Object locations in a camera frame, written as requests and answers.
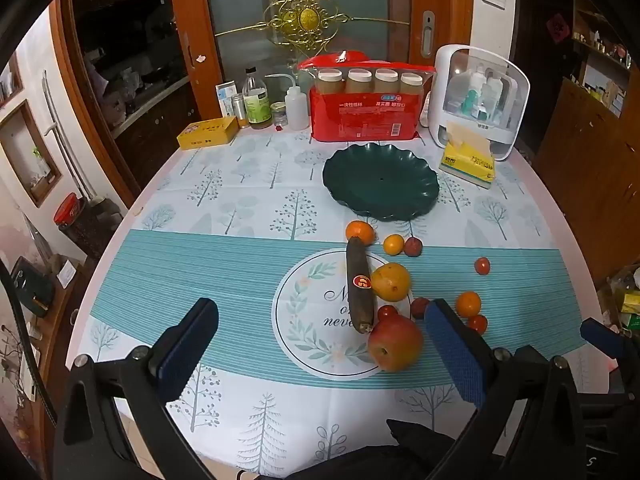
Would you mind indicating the red yellow apple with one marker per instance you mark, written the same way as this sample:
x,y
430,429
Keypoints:
x,y
395,345

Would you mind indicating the flat yellow box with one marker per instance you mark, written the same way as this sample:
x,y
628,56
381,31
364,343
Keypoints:
x,y
207,132

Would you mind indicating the glass bottle green label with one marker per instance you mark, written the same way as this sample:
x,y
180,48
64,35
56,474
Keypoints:
x,y
256,102

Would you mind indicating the dark green scalloped plate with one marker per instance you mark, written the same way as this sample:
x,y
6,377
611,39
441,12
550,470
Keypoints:
x,y
381,181

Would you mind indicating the red paper cup package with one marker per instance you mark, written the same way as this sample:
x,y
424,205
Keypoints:
x,y
362,112

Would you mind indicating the white squeeze wash bottle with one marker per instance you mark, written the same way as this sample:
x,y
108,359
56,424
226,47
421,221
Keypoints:
x,y
296,107

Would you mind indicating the large yellow orange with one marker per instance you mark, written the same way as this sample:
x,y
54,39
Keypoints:
x,y
391,282

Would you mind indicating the large orange tangerine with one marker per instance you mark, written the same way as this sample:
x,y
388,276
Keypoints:
x,y
360,232

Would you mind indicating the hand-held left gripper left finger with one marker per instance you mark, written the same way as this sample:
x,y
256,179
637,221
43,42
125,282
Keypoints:
x,y
176,360

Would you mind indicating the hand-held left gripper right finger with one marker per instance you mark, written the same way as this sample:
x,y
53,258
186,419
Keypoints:
x,y
455,355

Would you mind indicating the red round tin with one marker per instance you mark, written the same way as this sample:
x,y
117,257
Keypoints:
x,y
66,208

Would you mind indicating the white blue carton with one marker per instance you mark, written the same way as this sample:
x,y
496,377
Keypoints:
x,y
225,97

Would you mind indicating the white cosmetic storage box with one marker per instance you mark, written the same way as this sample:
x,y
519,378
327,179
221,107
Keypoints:
x,y
480,100

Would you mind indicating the wooden side cabinet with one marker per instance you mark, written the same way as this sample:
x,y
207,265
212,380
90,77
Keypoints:
x,y
585,125

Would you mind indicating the dark red wrinkled fruit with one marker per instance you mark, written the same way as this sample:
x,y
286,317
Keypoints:
x,y
419,306
413,246

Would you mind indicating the small orange tangerine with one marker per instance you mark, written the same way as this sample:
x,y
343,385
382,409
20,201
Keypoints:
x,y
468,305

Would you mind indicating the small metal can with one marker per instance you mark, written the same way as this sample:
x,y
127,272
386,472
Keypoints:
x,y
239,112

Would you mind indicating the gold door ornament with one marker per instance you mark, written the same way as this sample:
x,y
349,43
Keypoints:
x,y
304,17

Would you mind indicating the yellow tissue pack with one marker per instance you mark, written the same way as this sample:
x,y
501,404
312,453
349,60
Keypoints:
x,y
467,157

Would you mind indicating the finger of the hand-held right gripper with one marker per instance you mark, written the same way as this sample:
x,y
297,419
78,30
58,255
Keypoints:
x,y
595,331

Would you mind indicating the black device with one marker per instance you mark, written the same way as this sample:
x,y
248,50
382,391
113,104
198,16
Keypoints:
x,y
31,285

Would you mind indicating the small yellow kumquat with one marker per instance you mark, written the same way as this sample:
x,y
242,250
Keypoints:
x,y
393,244

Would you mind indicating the plastic bags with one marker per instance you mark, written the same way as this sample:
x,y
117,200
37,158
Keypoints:
x,y
625,300

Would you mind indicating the wooden framed wall niche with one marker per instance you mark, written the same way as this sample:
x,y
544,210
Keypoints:
x,y
30,155

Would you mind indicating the small glass jar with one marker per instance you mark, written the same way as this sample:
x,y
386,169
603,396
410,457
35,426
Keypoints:
x,y
278,116

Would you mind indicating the teal bottle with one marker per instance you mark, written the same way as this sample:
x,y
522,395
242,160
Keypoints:
x,y
470,96

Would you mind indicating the red cherry tomato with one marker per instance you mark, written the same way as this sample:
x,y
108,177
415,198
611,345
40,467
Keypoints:
x,y
478,323
482,265
387,311

